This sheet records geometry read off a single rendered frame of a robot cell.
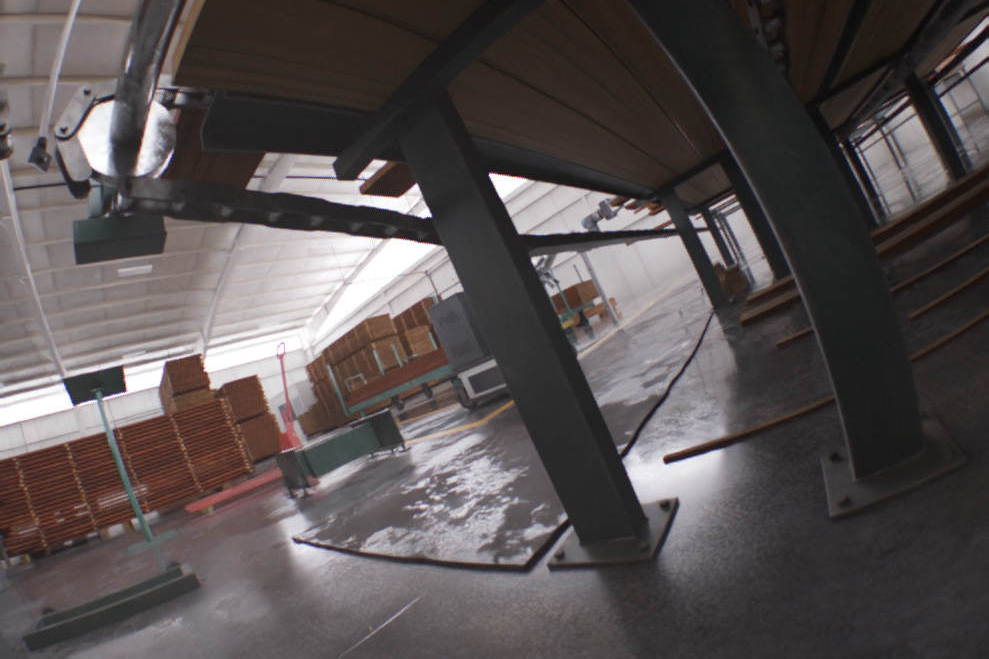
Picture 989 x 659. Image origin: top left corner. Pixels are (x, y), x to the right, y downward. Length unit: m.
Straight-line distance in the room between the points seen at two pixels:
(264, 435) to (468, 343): 8.93
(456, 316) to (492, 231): 2.51
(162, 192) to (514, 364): 0.51
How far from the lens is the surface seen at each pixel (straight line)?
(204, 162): 0.83
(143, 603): 1.55
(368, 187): 1.10
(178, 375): 11.20
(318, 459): 2.49
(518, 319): 0.58
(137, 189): 0.53
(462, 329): 3.06
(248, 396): 11.51
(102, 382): 3.36
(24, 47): 8.87
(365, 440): 2.65
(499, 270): 0.58
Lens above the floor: 0.35
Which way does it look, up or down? 8 degrees up
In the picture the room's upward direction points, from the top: 25 degrees counter-clockwise
